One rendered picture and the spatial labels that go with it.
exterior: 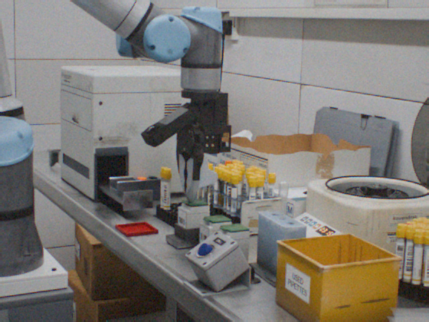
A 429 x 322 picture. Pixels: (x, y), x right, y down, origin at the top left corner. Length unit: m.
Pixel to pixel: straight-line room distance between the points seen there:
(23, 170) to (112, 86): 0.59
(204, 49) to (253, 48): 0.97
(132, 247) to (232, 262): 0.30
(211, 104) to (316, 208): 0.28
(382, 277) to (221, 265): 0.25
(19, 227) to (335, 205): 0.56
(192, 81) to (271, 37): 0.90
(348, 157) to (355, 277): 0.69
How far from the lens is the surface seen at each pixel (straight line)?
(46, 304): 1.21
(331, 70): 1.99
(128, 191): 1.66
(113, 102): 1.74
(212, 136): 1.39
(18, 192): 1.19
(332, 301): 1.06
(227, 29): 2.42
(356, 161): 1.74
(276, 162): 1.61
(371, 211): 1.33
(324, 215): 1.42
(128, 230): 1.53
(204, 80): 1.36
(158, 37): 1.19
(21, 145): 1.18
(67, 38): 3.06
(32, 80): 3.04
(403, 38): 1.78
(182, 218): 1.43
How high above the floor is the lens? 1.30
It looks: 11 degrees down
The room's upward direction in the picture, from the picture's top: 2 degrees clockwise
